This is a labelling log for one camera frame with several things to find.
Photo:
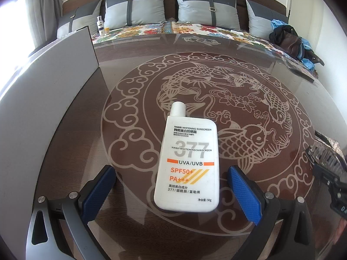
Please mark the black flat case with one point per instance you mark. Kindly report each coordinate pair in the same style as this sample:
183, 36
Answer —
299, 70

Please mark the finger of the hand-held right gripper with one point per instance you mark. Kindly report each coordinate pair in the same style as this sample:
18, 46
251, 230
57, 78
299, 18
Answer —
325, 158

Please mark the white sunscreen bottle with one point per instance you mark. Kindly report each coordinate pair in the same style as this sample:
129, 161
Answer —
187, 168

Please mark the brown wooden headboard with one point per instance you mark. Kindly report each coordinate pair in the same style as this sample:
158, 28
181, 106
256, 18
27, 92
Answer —
170, 2

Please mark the dark brown bag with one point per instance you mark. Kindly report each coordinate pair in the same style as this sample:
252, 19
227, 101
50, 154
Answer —
287, 40

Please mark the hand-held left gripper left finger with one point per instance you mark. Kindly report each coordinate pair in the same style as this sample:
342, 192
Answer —
96, 192

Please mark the brown patterned glass desktop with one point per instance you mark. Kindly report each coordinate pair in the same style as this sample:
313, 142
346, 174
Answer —
130, 92

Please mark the small white pump bottle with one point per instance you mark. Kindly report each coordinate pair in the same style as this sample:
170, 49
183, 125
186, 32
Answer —
100, 27

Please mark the silver glitter item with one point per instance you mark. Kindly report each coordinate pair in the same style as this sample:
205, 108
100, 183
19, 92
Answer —
326, 140

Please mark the pale window curtain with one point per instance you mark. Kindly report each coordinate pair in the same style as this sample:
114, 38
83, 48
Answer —
40, 10

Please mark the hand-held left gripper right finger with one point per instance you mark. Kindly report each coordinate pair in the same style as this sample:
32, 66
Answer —
244, 192

